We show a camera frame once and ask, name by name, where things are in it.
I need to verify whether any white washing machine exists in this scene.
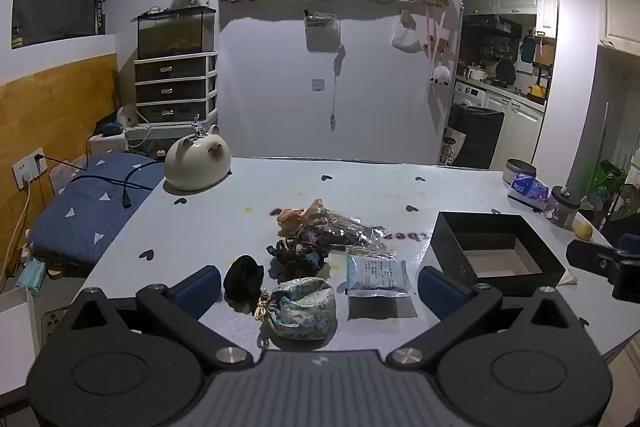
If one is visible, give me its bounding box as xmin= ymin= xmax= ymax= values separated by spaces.
xmin=452 ymin=79 xmax=489 ymax=110

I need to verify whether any clear bag with dark cloth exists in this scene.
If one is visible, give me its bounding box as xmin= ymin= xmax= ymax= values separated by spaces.
xmin=320 ymin=211 xmax=394 ymax=254

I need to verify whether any hanging grey cord toy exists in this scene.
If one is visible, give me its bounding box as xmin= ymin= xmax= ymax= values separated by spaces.
xmin=329 ymin=44 xmax=347 ymax=133

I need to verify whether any clear wall organiser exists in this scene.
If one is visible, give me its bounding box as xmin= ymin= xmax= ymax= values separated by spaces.
xmin=303 ymin=10 xmax=343 ymax=53

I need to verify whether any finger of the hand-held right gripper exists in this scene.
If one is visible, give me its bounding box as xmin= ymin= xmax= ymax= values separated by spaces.
xmin=566 ymin=239 xmax=621 ymax=279

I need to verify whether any glass fish tank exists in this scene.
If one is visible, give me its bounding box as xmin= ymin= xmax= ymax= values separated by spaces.
xmin=136 ymin=5 xmax=217 ymax=60

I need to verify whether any white plastic drawer unit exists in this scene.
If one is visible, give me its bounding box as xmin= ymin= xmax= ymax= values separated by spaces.
xmin=133 ymin=51 xmax=220 ymax=126

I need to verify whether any round metal tin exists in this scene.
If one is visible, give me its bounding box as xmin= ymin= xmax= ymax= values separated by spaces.
xmin=503 ymin=158 xmax=538 ymax=188

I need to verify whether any blue patterned mattress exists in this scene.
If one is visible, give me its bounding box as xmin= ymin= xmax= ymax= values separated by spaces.
xmin=29 ymin=151 xmax=166 ymax=266

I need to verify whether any white packet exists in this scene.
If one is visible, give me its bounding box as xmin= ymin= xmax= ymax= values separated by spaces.
xmin=346 ymin=253 xmax=412 ymax=297

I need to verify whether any black laundry basket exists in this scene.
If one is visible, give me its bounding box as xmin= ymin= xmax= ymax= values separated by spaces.
xmin=446 ymin=103 xmax=506 ymax=170

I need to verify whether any dark fabric scrunchie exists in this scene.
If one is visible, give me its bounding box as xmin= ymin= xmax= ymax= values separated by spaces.
xmin=265 ymin=229 xmax=329 ymax=281

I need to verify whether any purple tissue packet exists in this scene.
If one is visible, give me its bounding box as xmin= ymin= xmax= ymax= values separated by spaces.
xmin=507 ymin=172 xmax=551 ymax=213

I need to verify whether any white wall outlet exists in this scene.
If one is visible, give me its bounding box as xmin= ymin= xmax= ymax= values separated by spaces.
xmin=12 ymin=147 xmax=49 ymax=189

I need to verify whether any green plant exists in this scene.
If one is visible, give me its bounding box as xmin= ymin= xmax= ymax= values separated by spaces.
xmin=582 ymin=159 xmax=629 ymax=213

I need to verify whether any black sock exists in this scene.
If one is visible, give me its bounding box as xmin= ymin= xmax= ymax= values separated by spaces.
xmin=223 ymin=255 xmax=265 ymax=304

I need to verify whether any white open carton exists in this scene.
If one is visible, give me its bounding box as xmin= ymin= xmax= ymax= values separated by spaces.
xmin=0 ymin=285 xmax=41 ymax=404

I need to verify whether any white lower kitchen cabinet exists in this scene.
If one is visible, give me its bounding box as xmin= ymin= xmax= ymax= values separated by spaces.
xmin=484 ymin=87 xmax=546 ymax=174

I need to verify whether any white kitchen cabinet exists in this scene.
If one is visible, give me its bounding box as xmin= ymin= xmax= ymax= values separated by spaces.
xmin=484 ymin=87 xmax=546 ymax=174
xmin=534 ymin=0 xmax=560 ymax=40

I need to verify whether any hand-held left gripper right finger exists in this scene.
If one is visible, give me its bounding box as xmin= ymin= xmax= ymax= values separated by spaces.
xmin=386 ymin=266 xmax=590 ymax=371

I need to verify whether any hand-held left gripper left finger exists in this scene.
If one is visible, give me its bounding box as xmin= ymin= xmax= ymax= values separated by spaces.
xmin=54 ymin=265 xmax=256 ymax=371

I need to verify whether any black cardboard box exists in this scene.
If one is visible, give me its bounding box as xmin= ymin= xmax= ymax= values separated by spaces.
xmin=418 ymin=211 xmax=567 ymax=298

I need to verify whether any white hanging bag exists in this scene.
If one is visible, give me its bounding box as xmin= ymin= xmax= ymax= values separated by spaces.
xmin=391 ymin=9 xmax=420 ymax=54

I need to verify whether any teal tissue pack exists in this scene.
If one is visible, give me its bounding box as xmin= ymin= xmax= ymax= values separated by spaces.
xmin=14 ymin=258 xmax=47 ymax=296

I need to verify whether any white upper kitchen cabinet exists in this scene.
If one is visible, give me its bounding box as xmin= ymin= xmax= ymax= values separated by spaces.
xmin=534 ymin=0 xmax=560 ymax=40

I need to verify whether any cartoon paper bag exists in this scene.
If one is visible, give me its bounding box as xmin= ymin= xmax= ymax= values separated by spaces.
xmin=438 ymin=126 xmax=467 ymax=167

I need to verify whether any black power cable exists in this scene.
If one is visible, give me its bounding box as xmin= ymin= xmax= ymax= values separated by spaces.
xmin=49 ymin=159 xmax=162 ymax=210

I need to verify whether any white cat-shaped ornament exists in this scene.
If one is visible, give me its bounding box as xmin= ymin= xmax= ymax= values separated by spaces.
xmin=164 ymin=125 xmax=233 ymax=194

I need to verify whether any white round humidifier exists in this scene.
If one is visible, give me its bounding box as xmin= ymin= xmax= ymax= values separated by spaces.
xmin=115 ymin=102 xmax=139 ymax=128

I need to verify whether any glass jar with dark lid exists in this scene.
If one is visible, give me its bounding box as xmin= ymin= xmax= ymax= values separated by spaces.
xmin=544 ymin=185 xmax=582 ymax=231

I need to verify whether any brocade drawstring pouch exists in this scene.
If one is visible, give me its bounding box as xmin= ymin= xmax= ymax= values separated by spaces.
xmin=255 ymin=277 xmax=337 ymax=341

